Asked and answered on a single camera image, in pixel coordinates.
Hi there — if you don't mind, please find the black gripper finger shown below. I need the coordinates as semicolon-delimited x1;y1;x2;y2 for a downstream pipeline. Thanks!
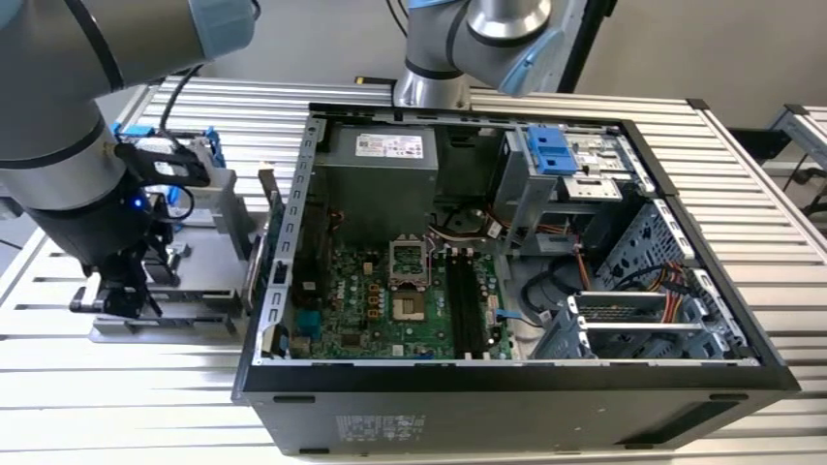
69;251;161;320
142;232;182;287

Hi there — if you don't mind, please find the RAM memory stick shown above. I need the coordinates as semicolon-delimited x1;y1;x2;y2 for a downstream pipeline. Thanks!
146;289;233;298
150;314;228;325

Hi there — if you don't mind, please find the black RAM slot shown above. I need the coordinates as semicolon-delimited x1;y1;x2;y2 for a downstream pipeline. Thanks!
466;249;490;359
452;249;473;359
444;249;464;359
460;249;481;359

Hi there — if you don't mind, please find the grey parts rack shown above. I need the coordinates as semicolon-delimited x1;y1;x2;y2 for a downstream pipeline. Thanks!
86;167;272;345

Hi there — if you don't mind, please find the green graphics card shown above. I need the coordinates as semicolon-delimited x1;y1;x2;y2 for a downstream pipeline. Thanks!
244;162;289;314

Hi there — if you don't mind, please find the hard disk in blue carrier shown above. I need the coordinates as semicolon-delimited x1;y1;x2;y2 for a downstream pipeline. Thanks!
108;123;226;232

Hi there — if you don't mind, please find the metal socket cover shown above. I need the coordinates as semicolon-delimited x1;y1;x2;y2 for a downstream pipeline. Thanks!
386;234;433;292

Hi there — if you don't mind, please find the grey power supply unit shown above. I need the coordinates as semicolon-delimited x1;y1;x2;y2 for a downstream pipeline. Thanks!
312;123;440;243

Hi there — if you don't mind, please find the CPU socket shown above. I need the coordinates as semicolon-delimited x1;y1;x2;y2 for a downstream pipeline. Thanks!
390;288;432;324

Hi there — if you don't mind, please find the green motherboard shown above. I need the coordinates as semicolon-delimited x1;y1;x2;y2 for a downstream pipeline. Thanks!
286;236;517;362

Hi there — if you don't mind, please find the black open PC case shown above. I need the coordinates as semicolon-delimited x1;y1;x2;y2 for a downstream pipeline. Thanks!
229;101;803;456

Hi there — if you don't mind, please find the blue plastic drive latch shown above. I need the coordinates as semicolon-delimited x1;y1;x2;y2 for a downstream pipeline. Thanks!
525;125;576;178

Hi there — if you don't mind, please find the metal disk bay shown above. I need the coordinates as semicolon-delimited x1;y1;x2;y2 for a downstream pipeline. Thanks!
534;290;712;359

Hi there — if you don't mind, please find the adjacent aluminium slat table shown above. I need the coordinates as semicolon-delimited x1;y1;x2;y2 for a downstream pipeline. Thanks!
764;103;827;171

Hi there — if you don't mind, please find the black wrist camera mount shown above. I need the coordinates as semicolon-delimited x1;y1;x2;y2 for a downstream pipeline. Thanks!
114;137;213;189

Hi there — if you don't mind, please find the black camera cable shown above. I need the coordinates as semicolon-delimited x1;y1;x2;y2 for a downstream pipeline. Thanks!
157;63;206;146

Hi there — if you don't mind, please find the blue-ended data cable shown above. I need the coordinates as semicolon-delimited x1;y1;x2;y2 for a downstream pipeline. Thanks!
490;305;550;321

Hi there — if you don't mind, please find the black looped cable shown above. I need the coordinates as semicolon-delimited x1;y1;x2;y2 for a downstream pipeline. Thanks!
520;268;580;324

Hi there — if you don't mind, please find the single orange wire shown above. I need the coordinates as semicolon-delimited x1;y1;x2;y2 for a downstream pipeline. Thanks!
572;245;590;292

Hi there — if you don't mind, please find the black upright frame post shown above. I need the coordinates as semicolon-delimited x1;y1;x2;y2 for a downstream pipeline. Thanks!
557;0;614;93

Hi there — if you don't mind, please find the orange red wire bundle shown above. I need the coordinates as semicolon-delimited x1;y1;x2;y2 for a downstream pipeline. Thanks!
661;263;685;324

